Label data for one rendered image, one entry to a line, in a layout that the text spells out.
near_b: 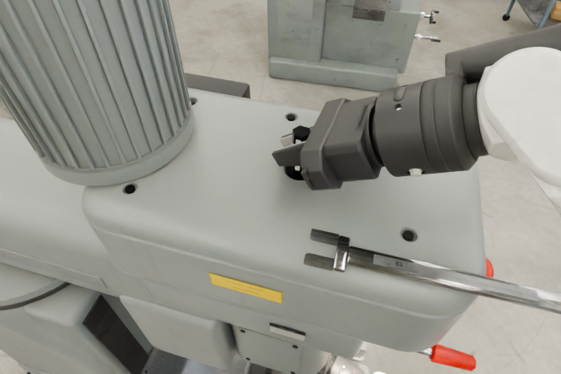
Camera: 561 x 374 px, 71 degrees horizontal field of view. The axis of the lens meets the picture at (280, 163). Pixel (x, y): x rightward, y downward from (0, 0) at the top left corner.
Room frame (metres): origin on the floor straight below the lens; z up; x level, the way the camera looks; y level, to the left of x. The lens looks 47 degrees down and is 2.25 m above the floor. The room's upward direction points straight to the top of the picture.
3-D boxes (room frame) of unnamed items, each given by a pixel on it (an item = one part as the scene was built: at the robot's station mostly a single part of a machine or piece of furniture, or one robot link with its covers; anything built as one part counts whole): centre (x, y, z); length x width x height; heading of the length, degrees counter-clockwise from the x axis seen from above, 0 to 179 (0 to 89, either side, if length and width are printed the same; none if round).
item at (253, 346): (0.33, -0.02, 1.47); 0.21 x 0.19 x 0.32; 164
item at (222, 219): (0.33, -0.01, 1.81); 0.47 x 0.26 x 0.16; 74
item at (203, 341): (0.38, 0.16, 1.47); 0.24 x 0.19 x 0.26; 164
